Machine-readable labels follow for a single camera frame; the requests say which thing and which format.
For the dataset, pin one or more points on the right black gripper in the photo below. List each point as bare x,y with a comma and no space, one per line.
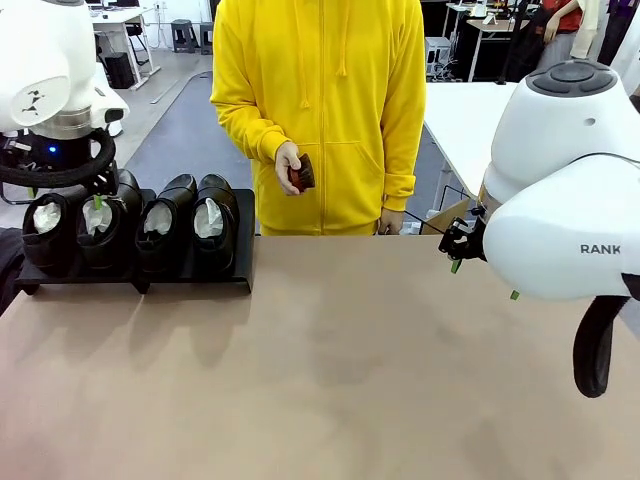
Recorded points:
479,240

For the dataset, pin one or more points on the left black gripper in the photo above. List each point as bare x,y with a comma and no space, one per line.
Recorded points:
55,152

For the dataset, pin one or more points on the brown shoe brush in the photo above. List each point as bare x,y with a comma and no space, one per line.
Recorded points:
305,177

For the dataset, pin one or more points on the person left forearm yellow sleeve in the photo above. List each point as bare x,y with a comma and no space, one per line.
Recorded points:
405,160

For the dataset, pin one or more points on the person right forearm yellow sleeve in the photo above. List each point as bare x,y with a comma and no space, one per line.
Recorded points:
245,130

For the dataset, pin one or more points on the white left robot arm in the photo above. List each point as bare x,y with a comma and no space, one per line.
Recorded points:
40,60

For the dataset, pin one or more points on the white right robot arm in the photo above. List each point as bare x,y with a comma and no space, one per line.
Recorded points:
550,150

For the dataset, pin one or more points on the person left hand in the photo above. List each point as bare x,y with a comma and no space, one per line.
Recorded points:
390,222

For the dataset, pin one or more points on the person right hand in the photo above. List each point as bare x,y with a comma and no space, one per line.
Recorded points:
285,165

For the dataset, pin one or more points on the white paper shoe stuffing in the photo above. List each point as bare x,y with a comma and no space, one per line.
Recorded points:
47,217
159,222
207,220
95,220

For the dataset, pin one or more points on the brown cardboard box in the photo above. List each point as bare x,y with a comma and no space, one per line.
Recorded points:
440,220

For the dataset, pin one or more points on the black computer tower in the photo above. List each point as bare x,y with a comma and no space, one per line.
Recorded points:
120,70

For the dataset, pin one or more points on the white table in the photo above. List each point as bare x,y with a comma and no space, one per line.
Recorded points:
465,125

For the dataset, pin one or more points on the white office desk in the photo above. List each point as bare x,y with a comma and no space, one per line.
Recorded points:
125,17

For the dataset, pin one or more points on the grey plastic stool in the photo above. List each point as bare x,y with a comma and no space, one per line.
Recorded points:
206,37
182,35

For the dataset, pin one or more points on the white computer case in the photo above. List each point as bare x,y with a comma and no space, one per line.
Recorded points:
438,55

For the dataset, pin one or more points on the wooden top desk black legs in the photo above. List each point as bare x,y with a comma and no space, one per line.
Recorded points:
492,25

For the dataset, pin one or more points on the person torso yellow hoodie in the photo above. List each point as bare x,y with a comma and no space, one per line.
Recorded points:
325,75

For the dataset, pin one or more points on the beige hanging garment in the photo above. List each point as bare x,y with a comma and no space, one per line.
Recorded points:
590,30

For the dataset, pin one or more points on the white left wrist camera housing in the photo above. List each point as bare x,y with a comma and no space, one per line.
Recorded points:
112,112

